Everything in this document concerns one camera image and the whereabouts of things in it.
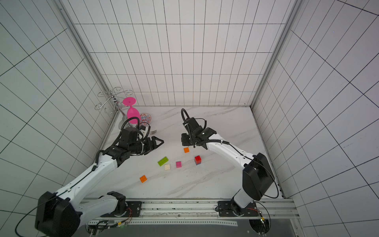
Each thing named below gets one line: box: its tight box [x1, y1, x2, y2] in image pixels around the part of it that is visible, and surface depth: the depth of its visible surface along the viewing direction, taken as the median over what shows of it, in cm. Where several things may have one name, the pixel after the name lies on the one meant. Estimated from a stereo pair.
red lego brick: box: [194, 155, 202, 165], surface depth 87 cm
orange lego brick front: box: [139, 174, 148, 184], surface depth 85 cm
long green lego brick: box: [157, 156, 169, 167], surface depth 91 cm
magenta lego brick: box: [175, 161, 183, 169], surface depth 89 cm
